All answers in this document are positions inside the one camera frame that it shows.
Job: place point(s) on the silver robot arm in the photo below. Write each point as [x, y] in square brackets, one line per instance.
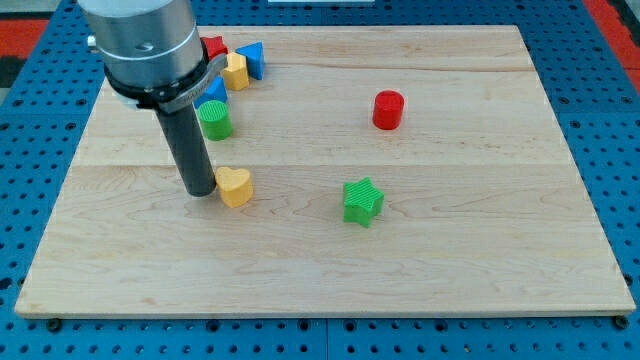
[153, 56]

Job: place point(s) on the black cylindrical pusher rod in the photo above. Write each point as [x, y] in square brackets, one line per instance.
[183, 135]

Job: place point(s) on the blue cube block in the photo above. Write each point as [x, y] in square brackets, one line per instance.
[216, 91]

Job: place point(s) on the green star block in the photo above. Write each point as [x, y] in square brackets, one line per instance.
[362, 202]

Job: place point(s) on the yellow hexagon block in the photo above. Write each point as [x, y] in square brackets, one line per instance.
[235, 75]

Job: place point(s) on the red cylinder block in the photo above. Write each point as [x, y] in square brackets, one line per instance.
[388, 109]

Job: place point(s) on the black clamp ring mount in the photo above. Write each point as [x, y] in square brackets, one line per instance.
[170, 95]

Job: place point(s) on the red star block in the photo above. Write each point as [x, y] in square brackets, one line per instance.
[214, 46]

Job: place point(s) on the wooden board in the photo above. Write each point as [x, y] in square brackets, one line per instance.
[484, 213]

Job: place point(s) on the yellow heart block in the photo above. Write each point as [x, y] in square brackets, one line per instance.
[235, 186]

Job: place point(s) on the green cylinder block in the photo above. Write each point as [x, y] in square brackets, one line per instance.
[215, 120]

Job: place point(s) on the blue triangle block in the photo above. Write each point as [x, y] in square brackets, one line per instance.
[254, 54]

